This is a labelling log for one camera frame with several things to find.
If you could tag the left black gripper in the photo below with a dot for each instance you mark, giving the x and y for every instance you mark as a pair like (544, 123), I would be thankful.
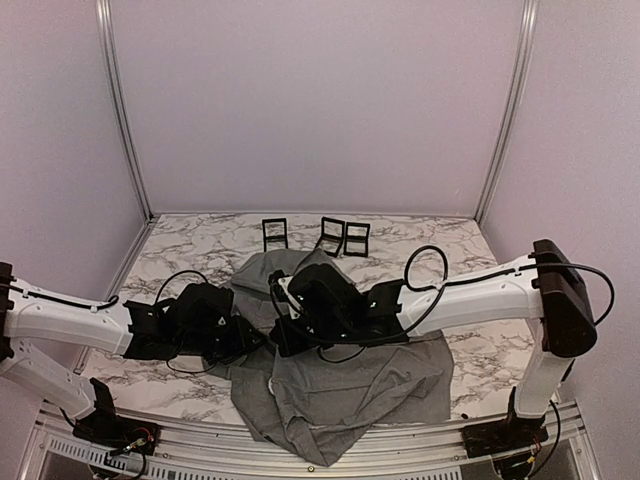
(242, 344)

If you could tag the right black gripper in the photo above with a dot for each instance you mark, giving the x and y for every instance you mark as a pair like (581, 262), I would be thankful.
(286, 342)

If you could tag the grey button shirt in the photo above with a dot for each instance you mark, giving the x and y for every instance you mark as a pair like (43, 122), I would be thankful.
(317, 408)

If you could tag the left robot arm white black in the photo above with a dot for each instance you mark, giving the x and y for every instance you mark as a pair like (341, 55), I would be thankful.
(200, 321)

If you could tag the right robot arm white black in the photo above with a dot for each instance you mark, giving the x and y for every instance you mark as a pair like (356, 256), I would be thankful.
(543, 285)

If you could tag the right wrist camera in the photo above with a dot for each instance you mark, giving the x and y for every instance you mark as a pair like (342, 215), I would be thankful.
(279, 282)

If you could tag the right black display frame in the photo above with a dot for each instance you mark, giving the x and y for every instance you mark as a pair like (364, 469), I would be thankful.
(356, 239)

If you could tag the black display frame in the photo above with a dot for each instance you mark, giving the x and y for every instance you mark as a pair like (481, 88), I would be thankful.
(332, 236)
(274, 233)
(356, 239)

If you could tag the middle black display frame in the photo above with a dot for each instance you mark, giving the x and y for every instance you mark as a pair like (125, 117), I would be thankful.
(332, 236)

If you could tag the left black display frame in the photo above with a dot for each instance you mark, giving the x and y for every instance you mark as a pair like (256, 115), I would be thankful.
(274, 233)

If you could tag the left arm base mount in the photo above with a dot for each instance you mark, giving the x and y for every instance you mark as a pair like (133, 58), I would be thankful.
(105, 427)

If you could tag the front aluminium rail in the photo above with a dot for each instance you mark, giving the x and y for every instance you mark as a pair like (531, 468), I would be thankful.
(193, 450)

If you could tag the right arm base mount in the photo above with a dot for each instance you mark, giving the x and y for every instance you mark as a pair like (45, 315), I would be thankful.
(508, 433)

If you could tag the left aluminium frame post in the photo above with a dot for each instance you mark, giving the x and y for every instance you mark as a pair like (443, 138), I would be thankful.
(109, 51)

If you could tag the aluminium frame post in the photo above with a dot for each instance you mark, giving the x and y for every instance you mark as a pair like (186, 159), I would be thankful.
(109, 51)
(515, 92)

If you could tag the right aluminium frame post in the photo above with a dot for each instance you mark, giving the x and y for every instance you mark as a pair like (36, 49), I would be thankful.
(515, 92)

